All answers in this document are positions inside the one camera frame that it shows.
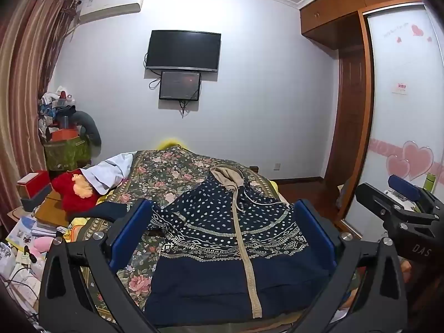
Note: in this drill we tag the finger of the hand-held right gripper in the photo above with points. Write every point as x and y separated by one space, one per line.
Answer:
404 184
376 199

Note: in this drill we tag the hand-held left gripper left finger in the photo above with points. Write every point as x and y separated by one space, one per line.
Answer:
130 229

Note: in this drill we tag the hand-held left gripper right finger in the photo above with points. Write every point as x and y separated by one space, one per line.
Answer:
317 233

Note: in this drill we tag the navy patterned hooded jacket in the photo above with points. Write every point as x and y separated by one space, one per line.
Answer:
215 249

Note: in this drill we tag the white cloth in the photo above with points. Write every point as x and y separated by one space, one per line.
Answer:
107 173

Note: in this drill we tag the red plush toy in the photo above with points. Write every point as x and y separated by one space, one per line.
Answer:
69 196

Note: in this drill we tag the floral bedspread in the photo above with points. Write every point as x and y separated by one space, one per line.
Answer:
166 167

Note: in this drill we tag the brown cardboard box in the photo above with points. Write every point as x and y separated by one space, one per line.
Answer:
52 211

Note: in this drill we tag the pink soft toy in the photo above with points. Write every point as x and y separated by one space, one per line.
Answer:
41 244

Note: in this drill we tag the wooden door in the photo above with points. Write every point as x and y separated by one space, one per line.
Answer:
350 111

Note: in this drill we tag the yellow fluffy blanket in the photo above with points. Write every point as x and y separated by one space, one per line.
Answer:
170 143

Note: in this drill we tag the green storage box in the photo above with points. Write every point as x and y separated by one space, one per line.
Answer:
66 153

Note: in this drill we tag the red box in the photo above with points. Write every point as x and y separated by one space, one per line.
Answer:
36 180

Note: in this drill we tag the stack of booklets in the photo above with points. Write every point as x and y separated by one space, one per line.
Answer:
20 230

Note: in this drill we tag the orange box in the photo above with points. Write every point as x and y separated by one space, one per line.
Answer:
64 134

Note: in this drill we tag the pile of clutter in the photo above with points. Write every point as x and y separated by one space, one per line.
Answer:
55 107

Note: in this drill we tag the wooden wardrobe cabinets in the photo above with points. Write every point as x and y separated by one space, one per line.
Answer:
329 17

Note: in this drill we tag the striped curtain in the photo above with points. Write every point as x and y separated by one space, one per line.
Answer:
24 76

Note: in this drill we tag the white air conditioner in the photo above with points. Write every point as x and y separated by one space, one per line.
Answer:
111 5

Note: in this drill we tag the wall socket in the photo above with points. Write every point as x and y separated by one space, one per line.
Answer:
277 166

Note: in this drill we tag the small wall monitor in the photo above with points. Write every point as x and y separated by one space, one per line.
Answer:
180 85

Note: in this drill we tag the black wall television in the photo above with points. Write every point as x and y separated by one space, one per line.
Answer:
184 50

